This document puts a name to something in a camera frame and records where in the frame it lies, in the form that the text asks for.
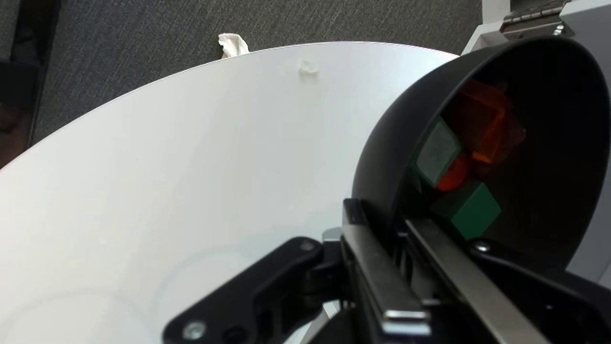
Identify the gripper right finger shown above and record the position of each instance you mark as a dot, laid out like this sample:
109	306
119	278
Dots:
487	302

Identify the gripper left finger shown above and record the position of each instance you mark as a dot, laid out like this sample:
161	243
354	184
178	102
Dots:
384	299

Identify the black bowl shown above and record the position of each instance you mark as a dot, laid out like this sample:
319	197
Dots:
548	186

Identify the green block in bowl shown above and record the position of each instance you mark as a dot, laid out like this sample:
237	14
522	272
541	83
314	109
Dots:
470	211

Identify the orange block in bowl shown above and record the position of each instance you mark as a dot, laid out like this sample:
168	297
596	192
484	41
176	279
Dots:
487	128

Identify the white toy kitchen cabinet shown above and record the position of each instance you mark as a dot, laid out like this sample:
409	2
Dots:
587	21

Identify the round white table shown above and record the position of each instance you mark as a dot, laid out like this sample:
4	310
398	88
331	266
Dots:
134	211

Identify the white crumpled cloth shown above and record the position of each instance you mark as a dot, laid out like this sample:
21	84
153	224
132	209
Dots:
231	44

